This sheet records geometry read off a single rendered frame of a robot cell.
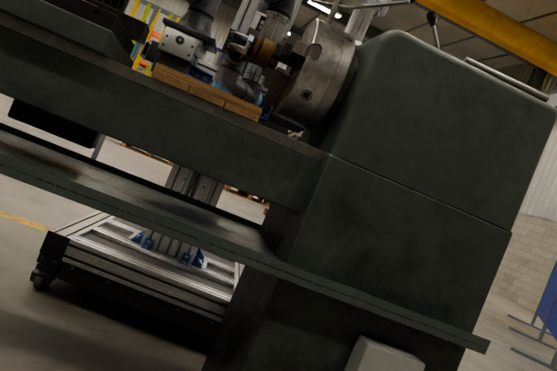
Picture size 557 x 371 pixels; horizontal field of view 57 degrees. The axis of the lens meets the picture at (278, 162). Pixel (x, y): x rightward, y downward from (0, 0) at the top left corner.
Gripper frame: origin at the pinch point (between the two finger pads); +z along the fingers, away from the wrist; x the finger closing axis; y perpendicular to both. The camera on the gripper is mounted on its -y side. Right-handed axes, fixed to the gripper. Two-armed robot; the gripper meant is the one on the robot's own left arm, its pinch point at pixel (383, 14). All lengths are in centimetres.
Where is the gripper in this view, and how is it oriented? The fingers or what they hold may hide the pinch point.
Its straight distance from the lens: 160.3
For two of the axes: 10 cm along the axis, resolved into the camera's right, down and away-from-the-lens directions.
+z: -2.9, 8.8, -3.8
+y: -9.1, -3.8, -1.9
